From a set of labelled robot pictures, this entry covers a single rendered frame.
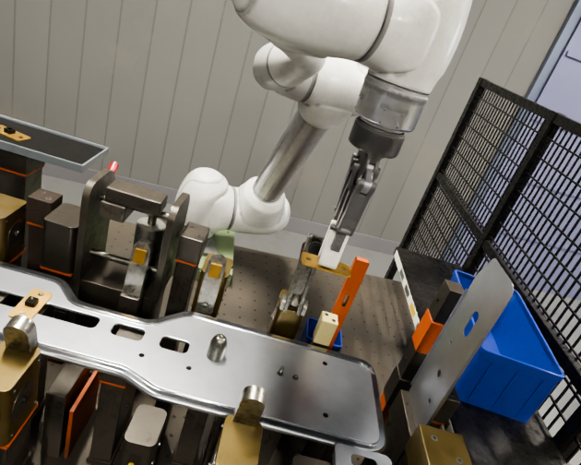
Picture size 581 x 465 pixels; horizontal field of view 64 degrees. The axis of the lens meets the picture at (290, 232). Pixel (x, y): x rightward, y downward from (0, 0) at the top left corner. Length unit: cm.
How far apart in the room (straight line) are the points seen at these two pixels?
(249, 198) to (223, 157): 191
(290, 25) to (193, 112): 281
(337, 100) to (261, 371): 66
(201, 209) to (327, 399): 83
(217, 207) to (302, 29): 104
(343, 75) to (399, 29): 58
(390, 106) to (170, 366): 56
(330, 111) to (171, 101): 225
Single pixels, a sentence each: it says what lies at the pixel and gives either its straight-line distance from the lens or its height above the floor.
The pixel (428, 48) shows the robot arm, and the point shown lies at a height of 160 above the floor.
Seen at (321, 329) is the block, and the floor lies 104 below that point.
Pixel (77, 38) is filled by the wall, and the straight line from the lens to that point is 341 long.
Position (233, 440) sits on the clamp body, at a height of 105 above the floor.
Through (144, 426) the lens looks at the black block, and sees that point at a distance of 79.
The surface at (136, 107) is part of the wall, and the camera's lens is 340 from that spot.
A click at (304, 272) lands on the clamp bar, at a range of 94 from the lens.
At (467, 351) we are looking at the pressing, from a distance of 83.
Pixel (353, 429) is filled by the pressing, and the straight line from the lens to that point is 88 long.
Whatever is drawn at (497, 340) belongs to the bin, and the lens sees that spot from 126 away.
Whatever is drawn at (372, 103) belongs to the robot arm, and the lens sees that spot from 64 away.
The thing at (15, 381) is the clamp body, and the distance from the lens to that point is 77.
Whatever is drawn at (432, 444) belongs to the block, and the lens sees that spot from 85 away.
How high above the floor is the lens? 161
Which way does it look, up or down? 26 degrees down
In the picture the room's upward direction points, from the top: 19 degrees clockwise
